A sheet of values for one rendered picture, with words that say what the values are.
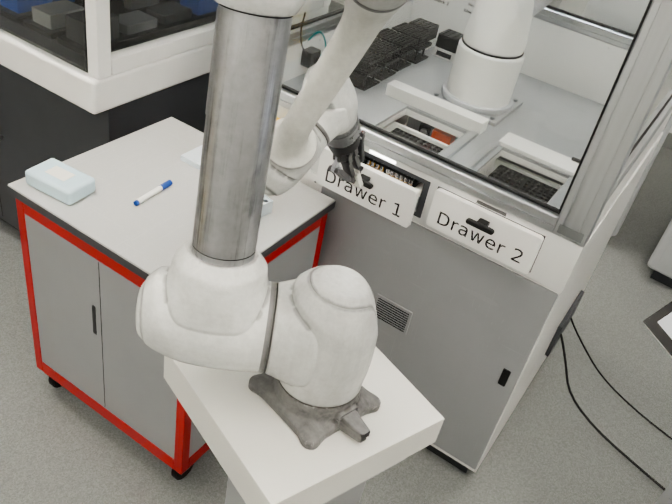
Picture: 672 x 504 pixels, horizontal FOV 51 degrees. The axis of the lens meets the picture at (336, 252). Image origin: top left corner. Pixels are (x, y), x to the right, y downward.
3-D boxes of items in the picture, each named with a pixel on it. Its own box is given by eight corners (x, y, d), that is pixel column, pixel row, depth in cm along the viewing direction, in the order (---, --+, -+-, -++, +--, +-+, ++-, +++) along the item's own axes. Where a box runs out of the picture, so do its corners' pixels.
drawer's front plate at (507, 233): (527, 275, 173) (542, 239, 167) (425, 224, 184) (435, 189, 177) (529, 272, 175) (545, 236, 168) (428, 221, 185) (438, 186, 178)
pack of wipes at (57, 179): (97, 191, 181) (96, 176, 178) (69, 207, 174) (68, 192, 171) (53, 170, 185) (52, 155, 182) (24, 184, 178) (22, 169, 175)
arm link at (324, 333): (365, 415, 120) (397, 320, 108) (259, 401, 118) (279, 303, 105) (361, 348, 133) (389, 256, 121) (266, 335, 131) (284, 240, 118)
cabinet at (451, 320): (472, 489, 220) (565, 297, 172) (220, 329, 256) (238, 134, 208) (567, 331, 288) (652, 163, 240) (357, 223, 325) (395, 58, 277)
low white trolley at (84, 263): (180, 498, 200) (192, 300, 155) (33, 386, 222) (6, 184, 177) (299, 383, 242) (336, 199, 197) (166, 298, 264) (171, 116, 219)
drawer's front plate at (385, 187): (407, 228, 181) (417, 193, 174) (315, 182, 191) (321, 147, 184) (410, 226, 182) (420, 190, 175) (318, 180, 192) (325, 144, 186)
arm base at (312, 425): (324, 469, 116) (330, 448, 113) (244, 384, 128) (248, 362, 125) (397, 421, 128) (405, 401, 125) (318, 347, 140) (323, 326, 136)
